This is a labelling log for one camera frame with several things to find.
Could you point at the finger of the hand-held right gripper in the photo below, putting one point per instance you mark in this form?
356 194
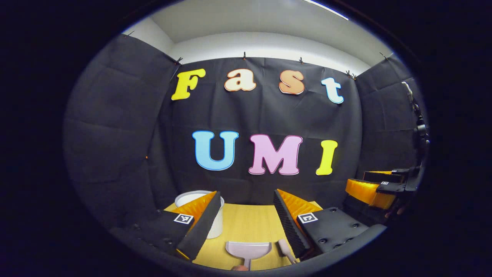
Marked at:
380 176
365 192

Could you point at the small pink broom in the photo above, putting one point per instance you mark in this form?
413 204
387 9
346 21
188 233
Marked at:
284 248

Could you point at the white ribbed garbage bin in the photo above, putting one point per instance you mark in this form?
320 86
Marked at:
217 223

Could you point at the pink plastic dustpan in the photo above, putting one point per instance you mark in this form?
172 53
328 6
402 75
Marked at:
248 250

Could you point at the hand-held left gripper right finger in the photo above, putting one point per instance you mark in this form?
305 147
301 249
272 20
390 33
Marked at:
288 227

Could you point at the dark tripod stand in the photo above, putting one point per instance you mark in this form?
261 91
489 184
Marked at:
419 127

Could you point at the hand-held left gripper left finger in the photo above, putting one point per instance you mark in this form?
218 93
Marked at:
203 227

